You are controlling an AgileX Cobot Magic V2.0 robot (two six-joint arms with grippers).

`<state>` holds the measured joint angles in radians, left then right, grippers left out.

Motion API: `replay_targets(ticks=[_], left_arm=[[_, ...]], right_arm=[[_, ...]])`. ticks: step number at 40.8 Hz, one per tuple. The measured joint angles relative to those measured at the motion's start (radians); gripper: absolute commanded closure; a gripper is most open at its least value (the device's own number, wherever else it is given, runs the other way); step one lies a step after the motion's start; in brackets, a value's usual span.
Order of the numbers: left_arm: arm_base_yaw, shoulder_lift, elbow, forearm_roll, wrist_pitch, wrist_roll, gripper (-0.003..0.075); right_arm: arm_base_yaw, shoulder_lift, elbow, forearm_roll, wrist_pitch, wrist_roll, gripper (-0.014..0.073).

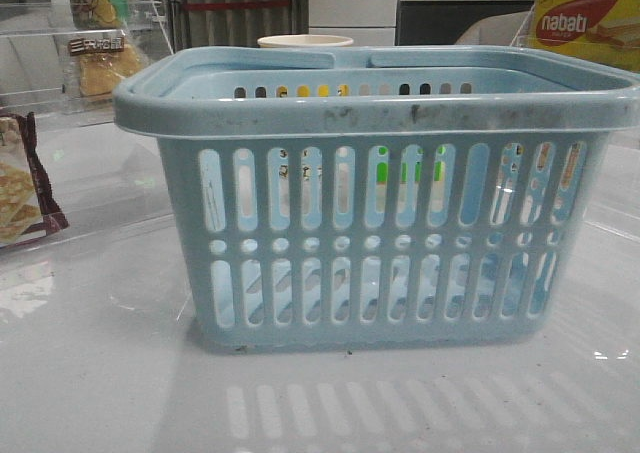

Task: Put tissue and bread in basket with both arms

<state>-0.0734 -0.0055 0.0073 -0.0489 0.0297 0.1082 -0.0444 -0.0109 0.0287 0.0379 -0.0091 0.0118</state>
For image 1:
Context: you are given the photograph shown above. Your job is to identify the packaged yellow bread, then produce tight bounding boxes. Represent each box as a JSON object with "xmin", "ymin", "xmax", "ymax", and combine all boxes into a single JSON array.
[{"xmin": 64, "ymin": 33, "xmax": 149, "ymax": 101}]

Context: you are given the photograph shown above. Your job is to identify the light blue plastic basket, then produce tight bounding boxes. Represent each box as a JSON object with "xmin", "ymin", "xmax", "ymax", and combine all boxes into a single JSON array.
[{"xmin": 113, "ymin": 46, "xmax": 639, "ymax": 349}]

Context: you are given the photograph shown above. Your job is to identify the yellow popcorn paper cup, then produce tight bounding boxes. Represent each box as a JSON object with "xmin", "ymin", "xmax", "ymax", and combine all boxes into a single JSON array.
[{"xmin": 257, "ymin": 34, "xmax": 354, "ymax": 48}]

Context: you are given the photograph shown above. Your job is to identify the brown cracker snack package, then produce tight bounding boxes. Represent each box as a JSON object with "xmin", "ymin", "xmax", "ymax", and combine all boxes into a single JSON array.
[{"xmin": 1, "ymin": 113, "xmax": 69, "ymax": 249}]

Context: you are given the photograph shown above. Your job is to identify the clear acrylic display shelf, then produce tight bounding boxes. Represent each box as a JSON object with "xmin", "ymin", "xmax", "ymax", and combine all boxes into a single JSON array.
[{"xmin": 1, "ymin": 0, "xmax": 172, "ymax": 128}]

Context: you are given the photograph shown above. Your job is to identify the yellow nabati wafer box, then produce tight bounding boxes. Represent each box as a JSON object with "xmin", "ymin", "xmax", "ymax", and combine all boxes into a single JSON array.
[{"xmin": 527, "ymin": 0, "xmax": 639, "ymax": 73}]

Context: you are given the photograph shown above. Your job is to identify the white cabinet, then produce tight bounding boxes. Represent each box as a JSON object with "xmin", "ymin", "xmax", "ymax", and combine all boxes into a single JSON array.
[{"xmin": 308, "ymin": 0, "xmax": 398, "ymax": 46}]

